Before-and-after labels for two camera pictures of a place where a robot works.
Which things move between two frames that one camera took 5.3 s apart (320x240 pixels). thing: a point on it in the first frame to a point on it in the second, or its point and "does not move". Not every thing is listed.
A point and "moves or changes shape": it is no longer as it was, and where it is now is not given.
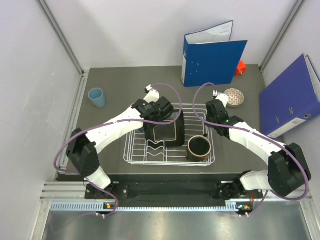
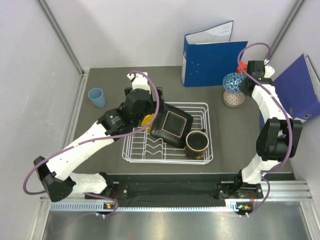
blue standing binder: [210, 57] does not move
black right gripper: [209, 125] to [242, 87]
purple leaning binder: [292, 99] does not move
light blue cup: [97, 96] does not move
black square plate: [172, 134] moves or changes shape
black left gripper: [139, 100] to [153, 106]
